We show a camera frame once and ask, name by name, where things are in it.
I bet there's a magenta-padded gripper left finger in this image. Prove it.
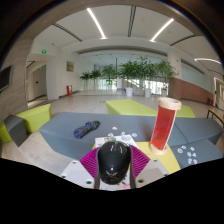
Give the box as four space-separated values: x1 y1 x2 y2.
59 146 103 190

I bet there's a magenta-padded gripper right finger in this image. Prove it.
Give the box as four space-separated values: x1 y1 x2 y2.
128 144 171 190

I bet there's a black computer mouse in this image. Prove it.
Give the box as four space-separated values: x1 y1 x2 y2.
96 140 132 185

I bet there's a group of small stickers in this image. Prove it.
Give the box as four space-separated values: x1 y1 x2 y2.
107 125 138 138
176 144 198 165

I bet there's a folded dark blue umbrella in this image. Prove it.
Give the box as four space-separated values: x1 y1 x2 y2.
73 120 101 140

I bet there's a red cylinder with wooden ends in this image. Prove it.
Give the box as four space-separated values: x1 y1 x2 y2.
149 96 183 156

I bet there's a long grey upholstered bench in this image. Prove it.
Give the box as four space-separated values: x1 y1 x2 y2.
38 111 183 161

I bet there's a lime green flat bench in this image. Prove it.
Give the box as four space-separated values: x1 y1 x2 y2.
175 104 197 119
105 98 158 117

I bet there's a large lime green block seat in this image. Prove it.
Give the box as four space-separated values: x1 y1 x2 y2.
16 103 53 134

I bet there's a dark grey cube stool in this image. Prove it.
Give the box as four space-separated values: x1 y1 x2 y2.
3 114 28 148

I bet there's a small lime green block seat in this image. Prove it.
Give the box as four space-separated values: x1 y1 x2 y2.
0 121 14 144

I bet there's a group of potted plants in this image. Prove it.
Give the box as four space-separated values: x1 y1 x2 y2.
79 56 178 98

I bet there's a group of ceiling strip lights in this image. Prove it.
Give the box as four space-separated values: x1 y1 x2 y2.
86 7 223 66

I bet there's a wooden frame chair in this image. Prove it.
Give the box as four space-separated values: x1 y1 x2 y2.
206 109 224 128

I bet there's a framed wall picture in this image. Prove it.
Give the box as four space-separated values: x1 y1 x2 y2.
66 60 75 73

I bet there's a black wall screen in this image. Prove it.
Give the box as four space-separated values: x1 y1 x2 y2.
0 65 14 93

